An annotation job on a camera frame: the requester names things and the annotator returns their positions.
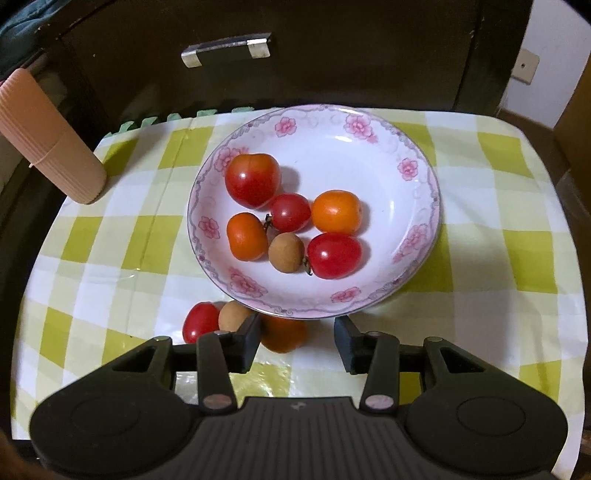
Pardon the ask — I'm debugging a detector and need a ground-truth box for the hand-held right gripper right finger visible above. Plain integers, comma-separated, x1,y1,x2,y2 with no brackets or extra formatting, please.
333,316,499,411

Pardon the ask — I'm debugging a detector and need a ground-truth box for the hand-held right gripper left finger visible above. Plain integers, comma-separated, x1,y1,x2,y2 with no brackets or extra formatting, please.
90,314,264,413

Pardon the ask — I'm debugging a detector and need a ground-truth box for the brown longan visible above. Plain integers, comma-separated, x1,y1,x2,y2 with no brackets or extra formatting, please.
268,233,306,274
218,301,254,334

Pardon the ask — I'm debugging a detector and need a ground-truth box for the small orange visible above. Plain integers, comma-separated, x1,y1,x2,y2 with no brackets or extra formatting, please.
226,212,269,262
257,314,308,354
311,189,362,235

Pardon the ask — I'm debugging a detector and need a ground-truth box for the red cherry tomato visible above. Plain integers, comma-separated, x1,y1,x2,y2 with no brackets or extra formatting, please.
269,193,312,233
182,301,221,344
305,232,362,280

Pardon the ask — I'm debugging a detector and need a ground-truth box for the white floral plate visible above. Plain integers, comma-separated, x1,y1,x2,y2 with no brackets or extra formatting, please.
187,104,443,319

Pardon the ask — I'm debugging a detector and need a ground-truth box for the large red tomato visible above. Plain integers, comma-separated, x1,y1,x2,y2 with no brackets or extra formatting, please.
225,153,281,209

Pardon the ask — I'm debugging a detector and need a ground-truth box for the green checkered tablecloth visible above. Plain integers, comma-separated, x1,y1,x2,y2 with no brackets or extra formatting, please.
9,108,587,441

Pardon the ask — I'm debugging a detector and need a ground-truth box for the green foam mat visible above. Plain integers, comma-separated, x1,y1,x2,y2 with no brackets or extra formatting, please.
111,106,254,136

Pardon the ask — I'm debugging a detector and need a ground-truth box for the pink ribbed cylindrical container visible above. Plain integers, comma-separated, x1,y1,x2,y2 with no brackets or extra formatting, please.
0,69,108,206

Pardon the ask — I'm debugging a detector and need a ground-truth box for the dark wooden cabinet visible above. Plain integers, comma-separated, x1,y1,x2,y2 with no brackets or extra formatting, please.
60,0,532,121

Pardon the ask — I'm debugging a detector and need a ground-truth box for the brown wooden wardrobe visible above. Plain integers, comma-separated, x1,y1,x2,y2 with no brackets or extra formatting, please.
551,60,591,188

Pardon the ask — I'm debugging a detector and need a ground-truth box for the blue cloth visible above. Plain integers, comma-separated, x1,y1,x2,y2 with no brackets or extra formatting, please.
0,0,47,40

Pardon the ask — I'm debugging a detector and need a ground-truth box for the metal cabinet handle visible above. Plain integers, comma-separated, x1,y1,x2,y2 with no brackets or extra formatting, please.
181,33,272,69

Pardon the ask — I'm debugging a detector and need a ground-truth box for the white wall socket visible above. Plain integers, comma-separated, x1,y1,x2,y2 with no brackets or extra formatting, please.
512,48,540,86

